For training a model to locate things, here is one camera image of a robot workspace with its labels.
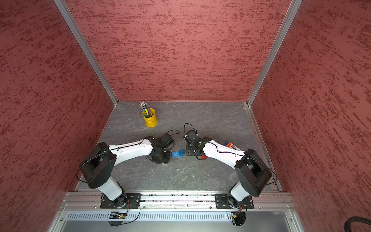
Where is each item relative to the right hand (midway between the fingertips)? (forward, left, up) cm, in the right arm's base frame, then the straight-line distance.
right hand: (191, 153), depth 87 cm
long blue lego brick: (+1, +8, -2) cm, 8 cm away
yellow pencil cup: (+23, +28, +6) cm, 37 cm away
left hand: (-5, +16, -3) cm, 17 cm away
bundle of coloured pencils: (+30, +32, +12) cm, 45 cm away
